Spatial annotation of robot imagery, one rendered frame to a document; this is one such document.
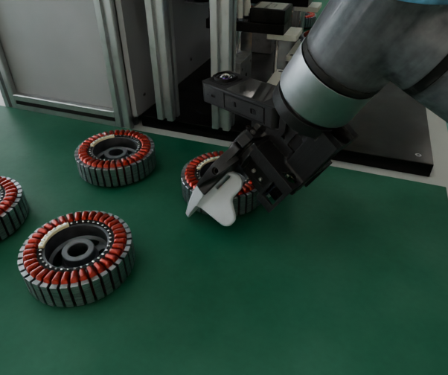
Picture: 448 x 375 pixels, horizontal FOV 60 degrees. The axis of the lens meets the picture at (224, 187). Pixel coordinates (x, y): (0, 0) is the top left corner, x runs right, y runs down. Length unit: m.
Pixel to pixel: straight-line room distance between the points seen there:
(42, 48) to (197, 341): 0.57
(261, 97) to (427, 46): 0.17
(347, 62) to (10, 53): 0.64
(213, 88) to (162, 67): 0.21
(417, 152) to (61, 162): 0.53
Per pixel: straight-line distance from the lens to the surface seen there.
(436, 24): 0.29
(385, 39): 0.29
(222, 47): 0.59
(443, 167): 0.67
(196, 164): 0.52
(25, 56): 0.80
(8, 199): 0.52
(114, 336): 0.39
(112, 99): 0.69
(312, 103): 0.33
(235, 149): 0.40
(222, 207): 0.44
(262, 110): 0.39
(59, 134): 0.72
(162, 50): 0.63
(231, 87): 0.43
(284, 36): 0.74
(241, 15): 0.75
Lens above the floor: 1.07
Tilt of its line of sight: 36 degrees down
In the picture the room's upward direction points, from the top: straight up
